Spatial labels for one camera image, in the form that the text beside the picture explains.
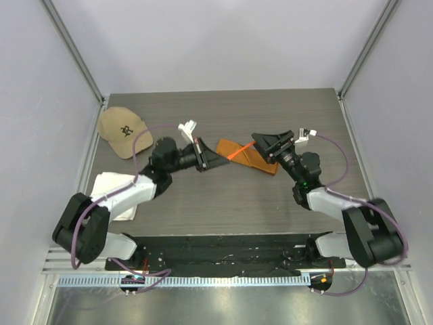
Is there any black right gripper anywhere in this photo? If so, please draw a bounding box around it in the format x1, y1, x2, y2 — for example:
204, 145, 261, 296
252, 130, 304, 185

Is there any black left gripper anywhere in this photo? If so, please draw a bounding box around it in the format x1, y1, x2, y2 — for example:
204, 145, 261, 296
166, 137, 228, 175

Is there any orange cloth napkin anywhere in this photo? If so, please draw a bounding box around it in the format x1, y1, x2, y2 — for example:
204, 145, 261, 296
216, 139, 279, 175

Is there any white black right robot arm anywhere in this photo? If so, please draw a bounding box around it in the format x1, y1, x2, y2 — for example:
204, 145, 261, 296
252, 128, 409, 268

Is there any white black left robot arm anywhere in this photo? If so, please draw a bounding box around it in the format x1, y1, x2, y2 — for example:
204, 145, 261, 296
52, 137, 230, 270

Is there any beige baseball cap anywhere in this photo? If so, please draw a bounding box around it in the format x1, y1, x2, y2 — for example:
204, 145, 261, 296
97, 106, 147, 159

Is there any white folded towel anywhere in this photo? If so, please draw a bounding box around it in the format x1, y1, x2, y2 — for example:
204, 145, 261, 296
88, 171, 139, 221

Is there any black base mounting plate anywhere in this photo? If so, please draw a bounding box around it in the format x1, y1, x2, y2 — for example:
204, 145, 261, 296
122, 234, 346, 277

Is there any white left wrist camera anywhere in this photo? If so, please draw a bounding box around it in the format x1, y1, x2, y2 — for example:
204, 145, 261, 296
177, 120, 197, 144

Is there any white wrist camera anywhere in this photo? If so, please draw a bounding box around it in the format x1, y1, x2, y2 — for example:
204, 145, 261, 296
295, 128, 317, 145
177, 120, 197, 144

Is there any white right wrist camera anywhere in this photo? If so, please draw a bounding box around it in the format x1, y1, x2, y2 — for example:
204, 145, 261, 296
295, 128, 317, 145

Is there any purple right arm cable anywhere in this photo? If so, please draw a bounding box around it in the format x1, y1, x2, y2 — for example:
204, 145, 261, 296
313, 131, 410, 297

